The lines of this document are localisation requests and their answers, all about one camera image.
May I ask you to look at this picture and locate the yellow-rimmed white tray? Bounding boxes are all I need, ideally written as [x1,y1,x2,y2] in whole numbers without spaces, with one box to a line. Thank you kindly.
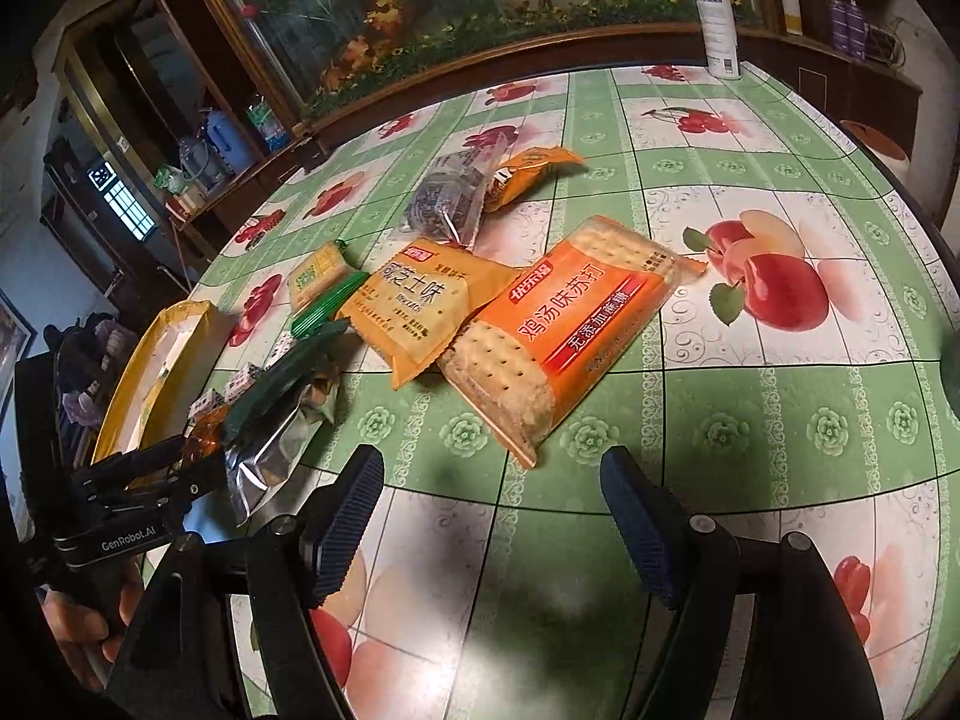
[90,300,237,466]

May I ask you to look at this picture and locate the small yellow-green cracker packet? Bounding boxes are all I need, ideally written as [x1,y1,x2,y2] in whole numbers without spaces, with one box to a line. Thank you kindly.
[287,240,353,310]

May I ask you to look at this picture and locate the dark green snack packet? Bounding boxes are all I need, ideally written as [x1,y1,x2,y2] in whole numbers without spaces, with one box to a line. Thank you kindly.
[221,319,353,443]

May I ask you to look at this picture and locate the clear grey jug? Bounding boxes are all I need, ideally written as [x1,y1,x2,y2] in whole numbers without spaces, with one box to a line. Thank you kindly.
[180,136,218,188]

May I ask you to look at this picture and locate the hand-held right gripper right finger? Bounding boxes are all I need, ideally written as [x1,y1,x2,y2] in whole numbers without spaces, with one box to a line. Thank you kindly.
[600,445,890,720]

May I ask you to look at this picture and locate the large orange cracker packet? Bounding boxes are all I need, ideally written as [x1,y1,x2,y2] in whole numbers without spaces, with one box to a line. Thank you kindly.
[435,214,710,470]

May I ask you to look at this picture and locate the person's left hand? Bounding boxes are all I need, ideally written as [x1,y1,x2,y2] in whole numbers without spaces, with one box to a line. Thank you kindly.
[41,564,145,691]

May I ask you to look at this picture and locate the round red white container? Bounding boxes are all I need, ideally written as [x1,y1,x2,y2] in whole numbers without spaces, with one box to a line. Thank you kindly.
[840,118,912,170]

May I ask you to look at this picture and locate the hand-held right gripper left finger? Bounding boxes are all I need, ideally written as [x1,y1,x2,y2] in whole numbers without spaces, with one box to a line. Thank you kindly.
[112,444,386,720]

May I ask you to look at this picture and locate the wooden sideboard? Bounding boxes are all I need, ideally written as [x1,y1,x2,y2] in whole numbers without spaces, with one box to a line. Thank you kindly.
[169,131,331,241]

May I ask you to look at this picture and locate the green-edged cracker packet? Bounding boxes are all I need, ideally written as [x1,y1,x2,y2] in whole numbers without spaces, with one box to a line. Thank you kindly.
[291,270,370,338]

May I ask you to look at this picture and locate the barred window door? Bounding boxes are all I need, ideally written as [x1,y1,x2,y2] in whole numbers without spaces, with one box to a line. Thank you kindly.
[88,161,158,241]

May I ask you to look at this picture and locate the white spray bottle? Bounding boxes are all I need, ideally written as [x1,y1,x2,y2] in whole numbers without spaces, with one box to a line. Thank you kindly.
[694,0,743,81]

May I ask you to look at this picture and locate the yellow cracker packet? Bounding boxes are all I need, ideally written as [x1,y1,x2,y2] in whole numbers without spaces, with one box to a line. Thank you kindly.
[335,238,526,391]

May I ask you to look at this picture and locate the small orange snack packet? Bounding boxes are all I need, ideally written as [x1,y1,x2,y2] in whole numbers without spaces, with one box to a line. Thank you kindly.
[480,146,586,212]

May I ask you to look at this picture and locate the clear bag of dark snacks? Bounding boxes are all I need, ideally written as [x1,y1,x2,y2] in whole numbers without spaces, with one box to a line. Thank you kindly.
[401,131,518,248]

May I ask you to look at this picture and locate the blue thermos jug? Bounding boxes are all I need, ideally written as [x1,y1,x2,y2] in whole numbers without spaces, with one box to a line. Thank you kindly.
[201,109,256,173]

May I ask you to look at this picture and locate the amber candy wrapper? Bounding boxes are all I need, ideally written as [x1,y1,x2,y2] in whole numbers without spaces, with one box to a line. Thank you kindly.
[184,405,230,466]

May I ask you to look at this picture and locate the green fruit-print tablecloth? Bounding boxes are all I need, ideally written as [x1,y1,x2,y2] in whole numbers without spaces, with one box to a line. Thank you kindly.
[180,64,953,720]

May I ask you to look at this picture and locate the silver foil snack packet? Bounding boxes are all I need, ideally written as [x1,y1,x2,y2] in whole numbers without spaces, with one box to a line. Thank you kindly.
[225,379,342,526]

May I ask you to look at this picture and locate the green bottle pack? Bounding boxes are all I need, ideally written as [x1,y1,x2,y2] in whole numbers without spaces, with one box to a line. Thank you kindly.
[246,94,293,152]

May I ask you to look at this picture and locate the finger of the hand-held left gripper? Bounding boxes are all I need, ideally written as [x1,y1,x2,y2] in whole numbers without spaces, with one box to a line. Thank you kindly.
[90,457,230,522]
[71,435,187,500]

